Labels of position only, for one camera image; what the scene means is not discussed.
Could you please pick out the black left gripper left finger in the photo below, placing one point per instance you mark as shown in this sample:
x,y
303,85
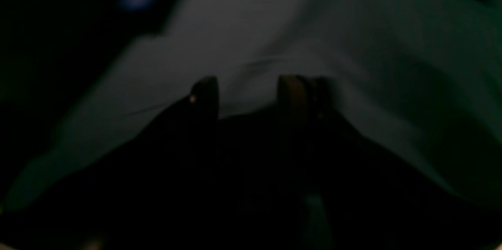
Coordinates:
x,y
153,186

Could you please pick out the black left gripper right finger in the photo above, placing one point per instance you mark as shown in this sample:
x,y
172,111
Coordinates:
x,y
330,154

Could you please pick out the black t-shirt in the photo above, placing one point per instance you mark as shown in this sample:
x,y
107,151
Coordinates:
x,y
256,203

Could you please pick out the teal table cloth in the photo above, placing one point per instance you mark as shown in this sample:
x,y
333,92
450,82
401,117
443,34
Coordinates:
x,y
419,77

